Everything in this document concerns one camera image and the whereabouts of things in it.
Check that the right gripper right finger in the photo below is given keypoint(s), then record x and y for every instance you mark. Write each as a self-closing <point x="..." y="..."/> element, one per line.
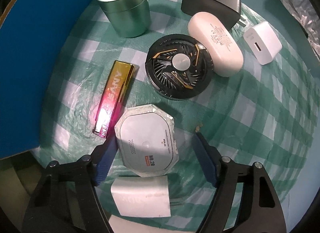
<point x="260" y="209"/>

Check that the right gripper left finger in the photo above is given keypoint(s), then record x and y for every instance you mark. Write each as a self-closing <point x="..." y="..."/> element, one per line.
<point x="48" y="209"/>

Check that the large white plug charger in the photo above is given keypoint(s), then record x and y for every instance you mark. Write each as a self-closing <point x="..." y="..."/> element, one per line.
<point x="143" y="197"/>

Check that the white octagonal box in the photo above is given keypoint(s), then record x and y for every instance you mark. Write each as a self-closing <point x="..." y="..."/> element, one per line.
<point x="145" y="136"/>

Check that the gold pink rectangular bar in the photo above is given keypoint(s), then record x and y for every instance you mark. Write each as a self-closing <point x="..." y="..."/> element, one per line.
<point x="112" y="97"/>

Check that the black round cooling fan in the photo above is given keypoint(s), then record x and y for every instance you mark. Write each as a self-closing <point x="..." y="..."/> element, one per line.
<point x="179" y="67"/>

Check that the blue-edged cardboard box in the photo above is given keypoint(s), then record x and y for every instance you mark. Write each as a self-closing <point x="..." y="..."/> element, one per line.
<point x="32" y="34"/>

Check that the small white USB charger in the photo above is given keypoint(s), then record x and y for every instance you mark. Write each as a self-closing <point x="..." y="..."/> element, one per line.
<point x="263" y="42"/>

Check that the green metal tin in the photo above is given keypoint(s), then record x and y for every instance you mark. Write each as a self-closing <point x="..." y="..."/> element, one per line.
<point x="129" y="18"/>

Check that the green checkered tablecloth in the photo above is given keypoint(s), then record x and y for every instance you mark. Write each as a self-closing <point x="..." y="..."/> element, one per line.
<point x="266" y="113"/>

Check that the silver foil bag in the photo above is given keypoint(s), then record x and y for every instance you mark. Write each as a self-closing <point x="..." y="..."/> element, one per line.
<point x="305" y="14"/>

